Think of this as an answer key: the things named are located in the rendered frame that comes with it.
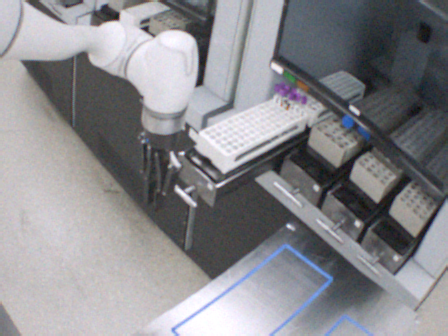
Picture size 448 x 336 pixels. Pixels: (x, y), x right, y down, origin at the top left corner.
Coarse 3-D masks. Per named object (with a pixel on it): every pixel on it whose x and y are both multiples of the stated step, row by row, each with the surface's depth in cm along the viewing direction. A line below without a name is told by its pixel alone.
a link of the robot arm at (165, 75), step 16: (176, 32) 98; (144, 48) 100; (160, 48) 95; (176, 48) 95; (192, 48) 97; (128, 64) 102; (144, 64) 98; (160, 64) 96; (176, 64) 96; (192, 64) 98; (128, 80) 105; (144, 80) 100; (160, 80) 97; (176, 80) 98; (192, 80) 100; (144, 96) 103; (160, 96) 100; (176, 96) 100; (160, 112) 103; (176, 112) 104
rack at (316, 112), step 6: (300, 90) 151; (306, 96) 149; (312, 102) 148; (318, 102) 149; (306, 108) 145; (312, 108) 146; (318, 108) 146; (324, 108) 147; (312, 114) 144; (318, 114) 146; (324, 114) 154; (330, 114) 152; (306, 120) 147; (312, 120) 146; (318, 120) 149
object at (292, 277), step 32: (288, 224) 120; (256, 256) 112; (288, 256) 113; (320, 256) 114; (224, 288) 105; (256, 288) 106; (288, 288) 107; (320, 288) 107; (352, 288) 108; (160, 320) 96; (192, 320) 98; (224, 320) 99; (256, 320) 100; (288, 320) 100; (320, 320) 101; (352, 320) 101; (384, 320) 101; (416, 320) 102
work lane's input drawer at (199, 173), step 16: (304, 128) 146; (288, 144) 142; (192, 160) 131; (208, 160) 130; (256, 160) 135; (272, 160) 139; (192, 176) 133; (208, 176) 129; (224, 176) 129; (240, 176) 132; (256, 176) 138; (208, 192) 130; (224, 192) 131
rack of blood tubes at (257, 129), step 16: (256, 112) 140; (272, 112) 141; (288, 112) 142; (304, 112) 143; (208, 128) 132; (224, 128) 133; (240, 128) 134; (256, 128) 136; (272, 128) 137; (288, 128) 139; (208, 144) 129; (224, 144) 129; (240, 144) 131; (256, 144) 132; (272, 144) 138; (224, 160) 127; (240, 160) 131
